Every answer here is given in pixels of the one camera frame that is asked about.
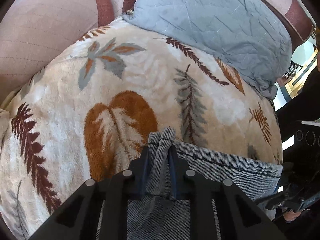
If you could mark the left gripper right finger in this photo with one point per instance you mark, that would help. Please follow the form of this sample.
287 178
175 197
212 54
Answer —
218 210

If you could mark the grey denim pants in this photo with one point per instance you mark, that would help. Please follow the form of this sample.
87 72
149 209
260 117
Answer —
158 215

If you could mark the leaf pattern fleece blanket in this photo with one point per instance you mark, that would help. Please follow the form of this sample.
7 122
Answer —
43 145

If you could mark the grey blue quilted pillow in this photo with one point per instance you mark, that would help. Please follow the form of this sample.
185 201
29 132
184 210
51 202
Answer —
244 34

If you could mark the pink padded headboard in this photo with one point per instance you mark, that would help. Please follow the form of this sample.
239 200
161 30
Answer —
36 32

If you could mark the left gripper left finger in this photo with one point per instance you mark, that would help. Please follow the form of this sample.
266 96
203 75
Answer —
98 210

